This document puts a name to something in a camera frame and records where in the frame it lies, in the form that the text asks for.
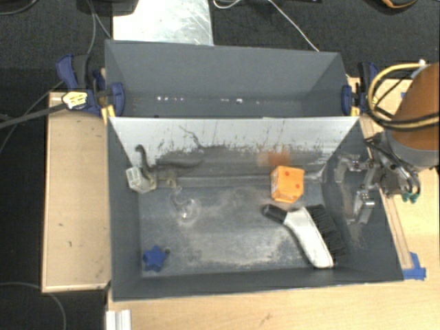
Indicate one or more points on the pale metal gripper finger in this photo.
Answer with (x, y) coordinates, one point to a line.
(364, 199)
(351, 165)

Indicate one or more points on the white brush with black bristles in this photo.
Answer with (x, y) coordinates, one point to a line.
(309, 234)

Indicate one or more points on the orange cube with red dots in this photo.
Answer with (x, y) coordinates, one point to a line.
(287, 184)

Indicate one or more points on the grey metal bin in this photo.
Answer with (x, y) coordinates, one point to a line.
(223, 246)

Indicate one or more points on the blue star-shaped toy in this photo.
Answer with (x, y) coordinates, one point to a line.
(154, 258)

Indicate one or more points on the pale wood board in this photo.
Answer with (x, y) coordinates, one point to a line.
(77, 198)

